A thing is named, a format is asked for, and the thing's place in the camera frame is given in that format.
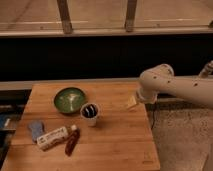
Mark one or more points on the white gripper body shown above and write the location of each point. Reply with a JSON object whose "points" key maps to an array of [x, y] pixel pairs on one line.
{"points": [[146, 96]]}

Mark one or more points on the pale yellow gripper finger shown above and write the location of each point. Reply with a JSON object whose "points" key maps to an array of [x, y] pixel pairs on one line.
{"points": [[131, 102]]}

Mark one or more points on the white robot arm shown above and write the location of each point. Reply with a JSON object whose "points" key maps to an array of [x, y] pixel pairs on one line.
{"points": [[161, 79]]}

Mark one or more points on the white paper cup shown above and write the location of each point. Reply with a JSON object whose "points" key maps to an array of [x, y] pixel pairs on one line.
{"points": [[90, 112]]}

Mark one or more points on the green ceramic bowl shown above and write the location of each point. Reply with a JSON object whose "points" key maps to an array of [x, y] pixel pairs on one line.
{"points": [[69, 100]]}

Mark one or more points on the dark red sauce bottle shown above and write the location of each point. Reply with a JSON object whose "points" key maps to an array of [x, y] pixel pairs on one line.
{"points": [[72, 140]]}

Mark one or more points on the white rectangular carton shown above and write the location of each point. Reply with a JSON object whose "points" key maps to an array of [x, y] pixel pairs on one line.
{"points": [[50, 139]]}

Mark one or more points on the blue sponge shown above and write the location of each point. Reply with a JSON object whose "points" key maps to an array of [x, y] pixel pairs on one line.
{"points": [[36, 129]]}

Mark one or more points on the blue object at left edge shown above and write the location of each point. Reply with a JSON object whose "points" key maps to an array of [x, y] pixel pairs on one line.
{"points": [[4, 121]]}

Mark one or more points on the right metal window post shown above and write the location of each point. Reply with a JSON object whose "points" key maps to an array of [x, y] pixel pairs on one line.
{"points": [[130, 15]]}

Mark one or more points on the metal window post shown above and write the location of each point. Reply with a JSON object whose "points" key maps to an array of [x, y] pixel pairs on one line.
{"points": [[65, 16], [130, 15]]}

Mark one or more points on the left metal window post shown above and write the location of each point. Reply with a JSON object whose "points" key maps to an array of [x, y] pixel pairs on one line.
{"points": [[65, 16]]}

